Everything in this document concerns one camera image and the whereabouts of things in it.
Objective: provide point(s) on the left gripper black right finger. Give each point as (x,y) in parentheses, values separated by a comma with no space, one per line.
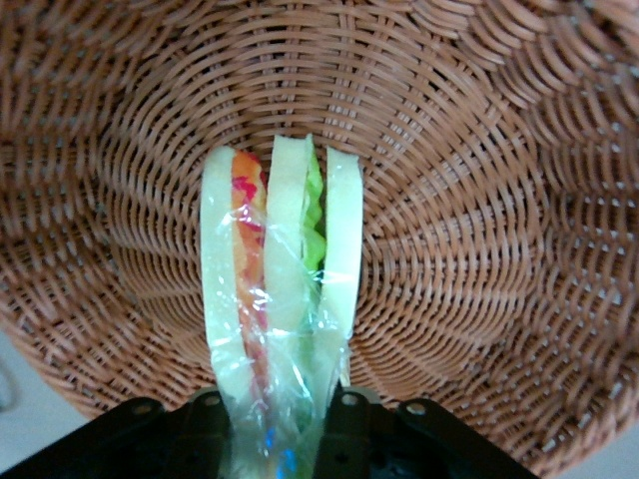
(379,439)

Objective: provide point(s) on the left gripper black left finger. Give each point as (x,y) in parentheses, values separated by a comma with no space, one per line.
(165,444)

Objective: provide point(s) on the triangle sandwich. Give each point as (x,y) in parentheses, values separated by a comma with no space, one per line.
(284,224)

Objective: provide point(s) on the round brown wicker basket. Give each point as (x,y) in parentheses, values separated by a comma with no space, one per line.
(449,199)

